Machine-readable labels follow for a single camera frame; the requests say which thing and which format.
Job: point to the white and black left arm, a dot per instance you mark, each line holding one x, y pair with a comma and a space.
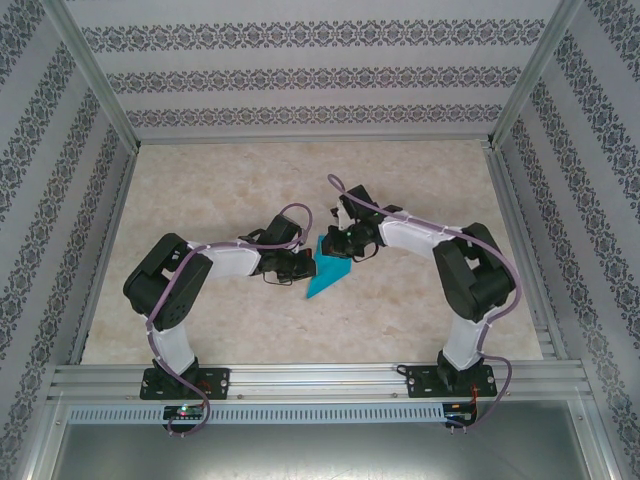
230, 260

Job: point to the grey metal sheet shelf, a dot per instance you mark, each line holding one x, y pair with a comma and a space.
320, 455

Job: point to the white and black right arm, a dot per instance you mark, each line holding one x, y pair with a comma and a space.
405, 235

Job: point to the aluminium frame post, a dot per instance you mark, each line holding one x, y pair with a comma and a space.
100, 85
530, 85

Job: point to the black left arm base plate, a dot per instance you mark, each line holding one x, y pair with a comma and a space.
220, 382

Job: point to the aluminium back rail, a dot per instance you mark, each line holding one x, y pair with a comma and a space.
310, 140

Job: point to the blue paper sheet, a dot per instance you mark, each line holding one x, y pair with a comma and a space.
325, 280

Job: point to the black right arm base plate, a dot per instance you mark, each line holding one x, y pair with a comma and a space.
420, 382

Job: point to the aluminium side rail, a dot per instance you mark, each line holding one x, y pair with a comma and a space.
106, 250
525, 250

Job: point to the aluminium mounting rail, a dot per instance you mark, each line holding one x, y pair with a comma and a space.
320, 382

